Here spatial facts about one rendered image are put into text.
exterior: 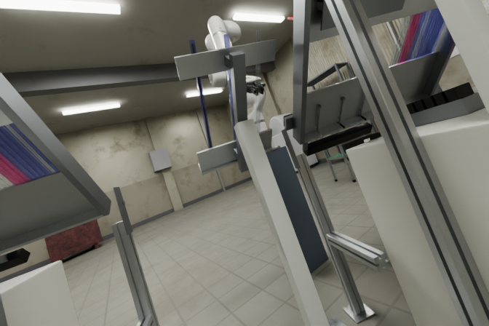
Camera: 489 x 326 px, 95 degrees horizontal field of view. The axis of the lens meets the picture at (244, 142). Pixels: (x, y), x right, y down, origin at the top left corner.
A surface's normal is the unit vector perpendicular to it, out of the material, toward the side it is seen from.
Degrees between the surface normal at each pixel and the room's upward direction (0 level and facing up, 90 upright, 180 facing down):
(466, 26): 90
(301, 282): 90
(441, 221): 90
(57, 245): 90
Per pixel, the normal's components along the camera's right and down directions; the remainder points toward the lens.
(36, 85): 0.47, -0.25
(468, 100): 0.15, -0.15
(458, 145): -0.93, 0.32
